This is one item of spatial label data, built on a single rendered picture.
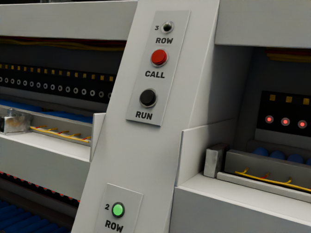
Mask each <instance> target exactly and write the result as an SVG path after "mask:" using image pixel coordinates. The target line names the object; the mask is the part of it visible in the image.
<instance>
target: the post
mask: <svg viewBox="0 0 311 233"><path fill-rule="evenodd" d="M219 4H220V0H139V2H138V5H137V9H136V12H135V16H134V19H133V22H132V26H131V30H130V33H129V36H128V40H127V43H126V46H125V49H124V53H123V57H122V60H121V63H120V67H119V70H118V74H117V77H116V80H115V84H114V87H113V91H112V94H111V98H110V101H109V105H108V107H107V111H106V115H105V118H104V121H103V125H102V128H101V132H100V135H99V139H98V142H97V145H96V149H95V152H94V155H93V159H92V163H91V166H90V169H89V173H88V176H87V180H86V183H85V186H84V190H83V193H82V196H81V200H80V204H79V207H78V210H77V213H76V217H75V221H74V224H73V227H72V231H71V233H94V229H95V225H96V222H97V218H98V215H99V212H100V207H101V204H102V201H103V197H104V194H105V190H106V186H107V183H109V184H113V185H116V186H119V187H122V188H125V189H128V190H132V191H135V192H138V193H141V194H143V198H142V202H141V206H140V209H139V213H138V217H137V221H136V225H135V229H134V233H169V227H170V220H171V212H172V204H173V197H174V187H175V178H176V171H177V163H178V155H179V148H180V137H181V131H182V130H185V129H190V128H194V127H198V126H202V125H207V124H210V123H216V122H220V121H224V120H228V119H232V118H235V119H236V120H235V127H234V134H233V140H232V146H231V149H232V148H233V143H234V139H235V134H236V129H237V124H238V120H239V116H240V111H241V106H242V102H243V97H244V92H245V87H246V83H247V78H248V74H249V68H250V64H251V59H252V55H253V51H254V46H232V45H216V44H215V43H214V42H215V35H216V28H217V21H218V11H219ZM167 10H191V13H190V17H189V20H188V24H187V29H186V32H185V36H184V40H183V44H182V47H181V51H180V56H179V59H178V63H177V67H176V71H175V74H174V79H173V83H172V86H171V90H170V94H169V97H168V102H167V106H166V109H165V113H164V117H163V121H162V125H161V126H157V125H152V124H147V123H141V122H135V121H131V120H126V115H127V111H128V108H129V105H130V101H131V97H132V94H133V90H134V87H135V83H136V80H137V76H138V72H139V69H140V66H141V62H142V58H143V55H144V51H145V47H146V44H147V40H148V37H149V33H150V29H151V26H152V23H153V19H154V16H155V12H156V11H167Z"/></svg>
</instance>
